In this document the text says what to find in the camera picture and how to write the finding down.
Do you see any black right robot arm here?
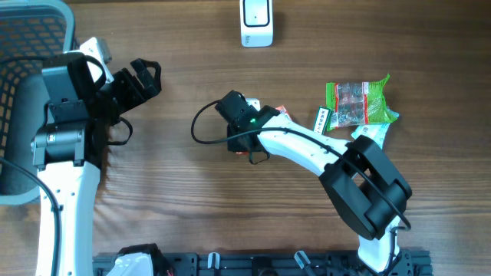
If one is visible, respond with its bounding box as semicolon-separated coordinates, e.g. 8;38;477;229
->
215;90;412;274

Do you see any white barcode scanner box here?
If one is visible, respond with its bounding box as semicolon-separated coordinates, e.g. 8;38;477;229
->
239;0;274;48

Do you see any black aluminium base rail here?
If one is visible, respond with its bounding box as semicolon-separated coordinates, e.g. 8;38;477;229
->
91;249;434;276

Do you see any red tissue packet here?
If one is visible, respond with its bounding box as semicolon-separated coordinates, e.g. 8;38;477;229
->
276;105;292;120

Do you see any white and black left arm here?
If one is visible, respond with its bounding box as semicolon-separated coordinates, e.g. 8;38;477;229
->
31;51;161;275

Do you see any grey plastic mesh basket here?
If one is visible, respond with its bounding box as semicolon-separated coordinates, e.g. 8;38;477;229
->
0;0;80;206

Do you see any teal white tissue pack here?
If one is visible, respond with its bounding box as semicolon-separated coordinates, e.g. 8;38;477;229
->
351;123;390;149

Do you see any green snack bag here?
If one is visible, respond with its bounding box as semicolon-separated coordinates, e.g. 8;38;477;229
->
325;74;397;131

